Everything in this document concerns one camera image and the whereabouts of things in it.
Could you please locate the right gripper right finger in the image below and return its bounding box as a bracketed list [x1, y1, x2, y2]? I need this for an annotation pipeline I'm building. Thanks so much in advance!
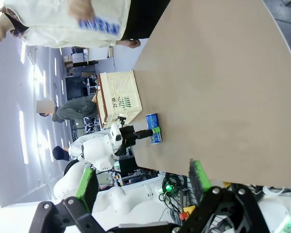
[181, 159, 270, 233]

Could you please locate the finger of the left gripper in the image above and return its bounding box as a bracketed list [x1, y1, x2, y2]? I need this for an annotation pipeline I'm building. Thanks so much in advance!
[135, 127, 162, 139]

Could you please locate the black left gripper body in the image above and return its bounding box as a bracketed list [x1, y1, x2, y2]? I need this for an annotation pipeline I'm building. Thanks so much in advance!
[120, 125, 136, 146]

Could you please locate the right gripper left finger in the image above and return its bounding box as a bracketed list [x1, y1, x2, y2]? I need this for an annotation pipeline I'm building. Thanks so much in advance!
[29, 167, 105, 233]

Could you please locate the person's right hand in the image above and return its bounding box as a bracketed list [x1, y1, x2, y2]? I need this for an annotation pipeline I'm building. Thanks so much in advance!
[116, 38, 141, 49]

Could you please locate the person's left hand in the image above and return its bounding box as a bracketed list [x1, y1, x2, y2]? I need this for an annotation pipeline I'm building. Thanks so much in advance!
[67, 0, 95, 22]

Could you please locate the yellow emergency stop button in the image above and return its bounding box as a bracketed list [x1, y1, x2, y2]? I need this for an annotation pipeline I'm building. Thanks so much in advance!
[179, 205, 196, 220]

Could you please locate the black haired person in white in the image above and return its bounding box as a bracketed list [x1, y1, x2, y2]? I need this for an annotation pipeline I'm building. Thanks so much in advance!
[52, 134, 110, 161]

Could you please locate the seated person in grey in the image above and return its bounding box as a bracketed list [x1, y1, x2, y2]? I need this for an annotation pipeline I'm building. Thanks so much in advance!
[36, 96, 98, 123]

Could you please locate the person in cream jacket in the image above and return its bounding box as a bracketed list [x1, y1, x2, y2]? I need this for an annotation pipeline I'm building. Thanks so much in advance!
[0, 0, 172, 49]

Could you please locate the black cable bundle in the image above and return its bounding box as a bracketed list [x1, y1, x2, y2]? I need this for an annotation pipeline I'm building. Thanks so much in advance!
[159, 172, 188, 207]

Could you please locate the cream basket with brown handles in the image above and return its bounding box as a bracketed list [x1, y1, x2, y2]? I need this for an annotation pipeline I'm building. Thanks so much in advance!
[96, 70, 143, 129]

